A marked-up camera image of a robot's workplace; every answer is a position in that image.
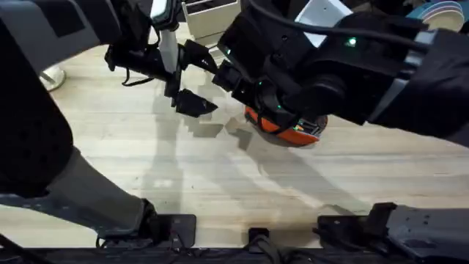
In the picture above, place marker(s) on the orange soft zip bag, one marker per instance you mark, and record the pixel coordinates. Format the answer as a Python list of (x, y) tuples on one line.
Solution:
[(293, 137)]

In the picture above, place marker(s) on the stack of plates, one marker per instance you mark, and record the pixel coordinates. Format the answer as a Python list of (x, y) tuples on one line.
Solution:
[(441, 16)]

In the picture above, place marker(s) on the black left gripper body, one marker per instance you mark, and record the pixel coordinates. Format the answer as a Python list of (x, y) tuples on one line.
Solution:
[(139, 60)]

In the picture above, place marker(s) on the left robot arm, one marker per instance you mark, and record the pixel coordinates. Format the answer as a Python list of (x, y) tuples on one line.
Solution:
[(33, 139)]

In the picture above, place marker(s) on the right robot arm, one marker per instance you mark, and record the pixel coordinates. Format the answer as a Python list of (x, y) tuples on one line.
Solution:
[(439, 91)]

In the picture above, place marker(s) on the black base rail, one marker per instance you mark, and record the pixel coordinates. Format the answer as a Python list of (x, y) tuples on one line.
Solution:
[(227, 256)]

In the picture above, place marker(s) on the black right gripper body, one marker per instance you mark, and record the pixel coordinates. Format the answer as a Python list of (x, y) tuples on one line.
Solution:
[(278, 62)]

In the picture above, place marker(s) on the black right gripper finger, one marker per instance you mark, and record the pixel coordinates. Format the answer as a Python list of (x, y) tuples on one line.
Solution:
[(228, 76), (249, 97)]

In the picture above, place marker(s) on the beige box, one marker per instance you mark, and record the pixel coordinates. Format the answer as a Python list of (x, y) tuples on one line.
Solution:
[(210, 22)]

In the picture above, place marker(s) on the wrist plate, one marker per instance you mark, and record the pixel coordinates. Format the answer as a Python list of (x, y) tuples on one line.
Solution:
[(322, 18), (169, 51)]

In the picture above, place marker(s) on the left wrist plate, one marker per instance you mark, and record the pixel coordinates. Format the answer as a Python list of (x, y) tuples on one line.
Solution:
[(169, 51)]

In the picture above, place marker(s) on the silver metal cup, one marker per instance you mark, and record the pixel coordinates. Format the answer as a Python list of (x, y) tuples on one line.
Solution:
[(53, 78)]

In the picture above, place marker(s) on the right wrist plate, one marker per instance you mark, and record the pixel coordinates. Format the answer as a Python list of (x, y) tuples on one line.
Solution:
[(322, 18)]

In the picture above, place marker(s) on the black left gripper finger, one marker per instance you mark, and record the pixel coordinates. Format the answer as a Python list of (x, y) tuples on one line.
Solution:
[(198, 55), (192, 104)]

